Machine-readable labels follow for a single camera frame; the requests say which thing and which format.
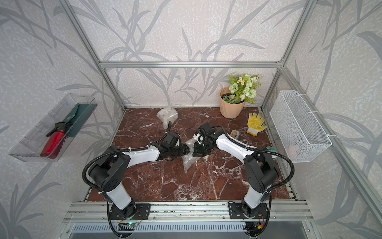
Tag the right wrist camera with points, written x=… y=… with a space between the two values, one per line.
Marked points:
x=199 y=137

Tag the white wire mesh basket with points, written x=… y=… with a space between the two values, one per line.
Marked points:
x=299 y=130

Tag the small grey tray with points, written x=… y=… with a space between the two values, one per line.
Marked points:
x=235 y=134

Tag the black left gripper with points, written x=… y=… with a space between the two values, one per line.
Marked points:
x=184 y=151

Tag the green white artificial flowers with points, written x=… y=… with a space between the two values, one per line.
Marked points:
x=242 y=89

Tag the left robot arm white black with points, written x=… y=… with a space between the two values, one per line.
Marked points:
x=106 y=172

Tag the green tape roll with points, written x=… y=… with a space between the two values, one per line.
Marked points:
x=271 y=149

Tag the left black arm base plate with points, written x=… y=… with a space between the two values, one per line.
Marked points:
x=138 y=211

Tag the red handled pruning shears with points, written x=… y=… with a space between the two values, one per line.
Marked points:
x=57 y=137

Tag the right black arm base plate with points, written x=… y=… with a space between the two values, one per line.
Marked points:
x=243 y=211

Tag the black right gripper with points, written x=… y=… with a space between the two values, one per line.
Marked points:
x=196 y=153

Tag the green garden trowel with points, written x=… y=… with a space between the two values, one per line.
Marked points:
x=77 y=118

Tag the clear bubble wrap sheet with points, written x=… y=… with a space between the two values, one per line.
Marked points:
x=166 y=115
x=189 y=159

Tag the clear plastic wall bin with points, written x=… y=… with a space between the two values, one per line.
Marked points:
x=31 y=146

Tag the terracotta flower pot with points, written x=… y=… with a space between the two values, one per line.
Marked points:
x=229 y=111

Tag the yellow work glove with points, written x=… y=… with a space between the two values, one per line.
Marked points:
x=256 y=124

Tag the aluminium mounting rail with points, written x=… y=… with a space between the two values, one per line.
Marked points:
x=199 y=211

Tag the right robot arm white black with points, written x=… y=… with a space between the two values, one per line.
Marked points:
x=260 y=167

